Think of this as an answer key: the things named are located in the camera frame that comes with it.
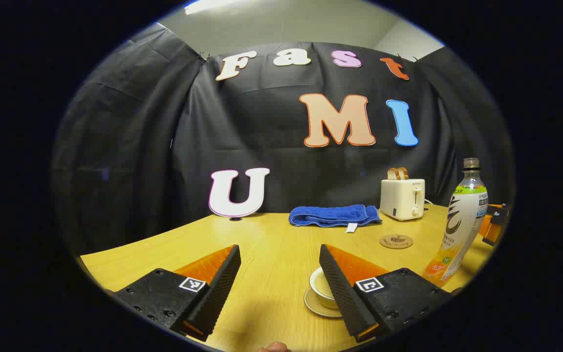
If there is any cream teacup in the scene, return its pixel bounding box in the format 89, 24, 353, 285
309, 266, 341, 309

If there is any cream saucer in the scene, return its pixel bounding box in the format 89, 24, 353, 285
303, 287, 343, 318

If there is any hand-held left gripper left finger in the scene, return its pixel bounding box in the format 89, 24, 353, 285
113, 244, 241, 342

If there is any cream toaster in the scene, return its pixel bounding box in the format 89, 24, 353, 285
380, 178, 426, 221

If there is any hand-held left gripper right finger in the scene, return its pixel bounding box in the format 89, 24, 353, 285
319, 244, 453, 343

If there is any clear plastic water bottle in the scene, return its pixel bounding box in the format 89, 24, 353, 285
423, 157, 489, 286

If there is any round wooden coaster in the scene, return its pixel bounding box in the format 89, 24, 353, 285
379, 234, 414, 250

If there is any folded blue towel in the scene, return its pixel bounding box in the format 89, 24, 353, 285
289, 204, 383, 233

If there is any black backdrop cloth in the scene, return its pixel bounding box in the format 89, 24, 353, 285
52, 22, 514, 255

